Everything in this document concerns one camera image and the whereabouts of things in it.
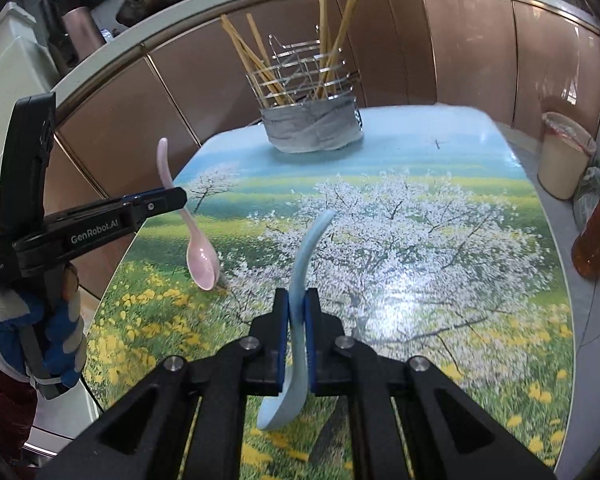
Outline beige trash bin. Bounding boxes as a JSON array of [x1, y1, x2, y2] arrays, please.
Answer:
[[538, 112, 597, 200]]

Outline white appliance cabinet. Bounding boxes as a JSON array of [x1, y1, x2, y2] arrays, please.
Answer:
[[0, 2, 59, 170]]

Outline pink ceramic spoon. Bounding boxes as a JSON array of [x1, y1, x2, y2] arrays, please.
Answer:
[[156, 138, 220, 292]]

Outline grey wrap on holder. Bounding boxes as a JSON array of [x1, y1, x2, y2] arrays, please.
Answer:
[[261, 96, 363, 154]]

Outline landscape print table mat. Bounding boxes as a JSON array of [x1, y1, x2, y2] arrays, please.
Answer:
[[84, 105, 573, 466]]

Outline copper thermos bottle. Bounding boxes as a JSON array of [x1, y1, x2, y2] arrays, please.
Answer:
[[61, 6, 106, 62]]

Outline blue white gloved hand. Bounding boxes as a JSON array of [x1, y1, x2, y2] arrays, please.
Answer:
[[0, 264, 86, 400]]

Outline wire utensil holder basket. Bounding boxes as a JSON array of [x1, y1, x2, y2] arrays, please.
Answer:
[[265, 35, 360, 104]]

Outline short-looking bamboo chopstick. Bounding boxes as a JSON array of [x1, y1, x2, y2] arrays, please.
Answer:
[[314, 0, 328, 99]]

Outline orange plastic bottle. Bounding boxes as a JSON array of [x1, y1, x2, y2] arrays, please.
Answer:
[[571, 200, 600, 281]]

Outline light blue ceramic spoon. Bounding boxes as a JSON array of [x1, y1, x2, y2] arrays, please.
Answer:
[[257, 209, 336, 431]]

